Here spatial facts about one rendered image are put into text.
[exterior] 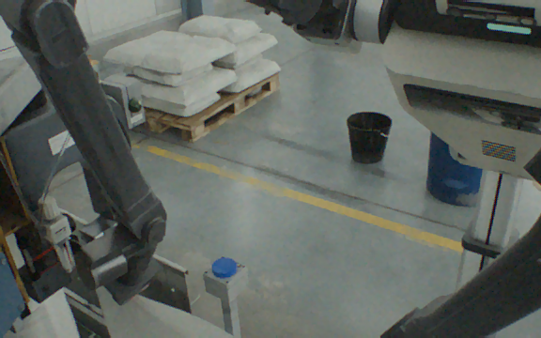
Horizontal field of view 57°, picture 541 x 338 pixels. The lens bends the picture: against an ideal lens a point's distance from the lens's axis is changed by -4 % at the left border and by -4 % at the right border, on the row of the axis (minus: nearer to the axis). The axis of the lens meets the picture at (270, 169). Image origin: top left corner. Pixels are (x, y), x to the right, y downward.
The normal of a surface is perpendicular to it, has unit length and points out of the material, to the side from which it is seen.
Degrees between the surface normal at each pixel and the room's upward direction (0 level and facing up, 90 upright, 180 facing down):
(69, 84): 108
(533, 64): 40
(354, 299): 0
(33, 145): 90
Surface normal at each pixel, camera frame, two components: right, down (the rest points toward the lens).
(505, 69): -0.40, -0.38
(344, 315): -0.05, -0.87
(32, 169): 0.83, 0.25
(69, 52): 0.72, 0.51
